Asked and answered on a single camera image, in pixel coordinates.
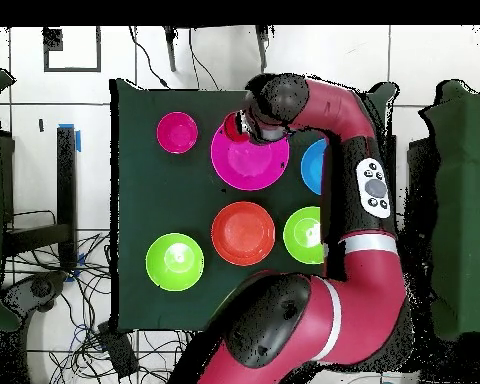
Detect red cup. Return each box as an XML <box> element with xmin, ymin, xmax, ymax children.
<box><xmin>222</xmin><ymin>111</ymin><xmax>251</xmax><ymax>144</ymax></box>

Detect large pink bowl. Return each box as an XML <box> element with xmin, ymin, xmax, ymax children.
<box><xmin>210</xmin><ymin>119</ymin><xmax>291</xmax><ymax>192</ymax></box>

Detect small crimson bowl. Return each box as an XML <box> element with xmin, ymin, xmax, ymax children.
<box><xmin>156</xmin><ymin>111</ymin><xmax>199</xmax><ymax>155</ymax></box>

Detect light blue bowl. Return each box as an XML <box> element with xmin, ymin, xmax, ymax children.
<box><xmin>300</xmin><ymin>138</ymin><xmax>329</xmax><ymax>196</ymax></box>

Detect black stand leg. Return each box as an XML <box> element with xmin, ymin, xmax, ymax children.
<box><xmin>162</xmin><ymin>25</ymin><xmax>178</xmax><ymax>73</ymax></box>
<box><xmin>254</xmin><ymin>25</ymin><xmax>270</xmax><ymax>69</ymax></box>

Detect orange bowl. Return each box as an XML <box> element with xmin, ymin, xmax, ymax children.
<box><xmin>210</xmin><ymin>200</ymin><xmax>277</xmax><ymax>267</ymax></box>

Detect green bowl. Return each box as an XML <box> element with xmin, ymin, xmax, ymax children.
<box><xmin>145</xmin><ymin>232</ymin><xmax>206</xmax><ymax>292</ymax></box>
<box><xmin>282</xmin><ymin>206</ymin><xmax>326</xmax><ymax>266</ymax></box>

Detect black metal stand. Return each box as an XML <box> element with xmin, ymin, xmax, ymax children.
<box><xmin>1</xmin><ymin>125</ymin><xmax>79</xmax><ymax>271</ymax></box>
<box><xmin>406</xmin><ymin>135</ymin><xmax>435</xmax><ymax>241</ymax></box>

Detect dark green tablecloth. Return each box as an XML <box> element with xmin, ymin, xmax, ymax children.
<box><xmin>109</xmin><ymin>77</ymin><xmax>399</xmax><ymax>335</ymax></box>

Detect black power strip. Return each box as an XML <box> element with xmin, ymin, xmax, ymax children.
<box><xmin>96</xmin><ymin>321</ymin><xmax>140</xmax><ymax>379</ymax></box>

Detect black cable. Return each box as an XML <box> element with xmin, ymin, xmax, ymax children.
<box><xmin>128</xmin><ymin>25</ymin><xmax>171</xmax><ymax>90</ymax></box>

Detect grey square frame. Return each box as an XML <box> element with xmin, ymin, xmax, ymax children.
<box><xmin>42</xmin><ymin>25</ymin><xmax>102</xmax><ymax>74</ymax></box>

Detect tangle of cables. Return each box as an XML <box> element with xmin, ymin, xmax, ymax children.
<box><xmin>3</xmin><ymin>209</ymin><xmax>189</xmax><ymax>384</ymax></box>

